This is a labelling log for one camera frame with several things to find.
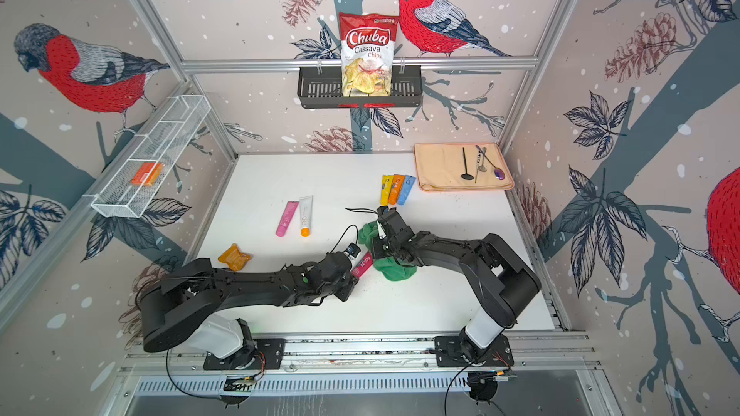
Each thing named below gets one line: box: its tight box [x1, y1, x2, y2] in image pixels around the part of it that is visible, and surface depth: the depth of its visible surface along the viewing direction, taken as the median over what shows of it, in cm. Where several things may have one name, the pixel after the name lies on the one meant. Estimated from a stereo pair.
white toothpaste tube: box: [298, 195, 314, 238], surface depth 102 cm
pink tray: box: [414, 142, 515, 192], surface depth 117 cm
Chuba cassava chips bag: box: [339, 11, 400, 98], surface depth 87 cm
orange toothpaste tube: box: [388, 174, 405, 206], surface depth 109 cm
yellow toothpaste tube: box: [379, 174, 395, 207], surface depth 109 cm
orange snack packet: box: [217, 242, 254, 272], surface depth 94 cm
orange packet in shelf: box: [131, 161, 165, 187], surface depth 73 cm
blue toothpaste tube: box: [396, 175, 417, 207], surface depth 109 cm
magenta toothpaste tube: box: [275, 201, 300, 238], surface depth 102 cm
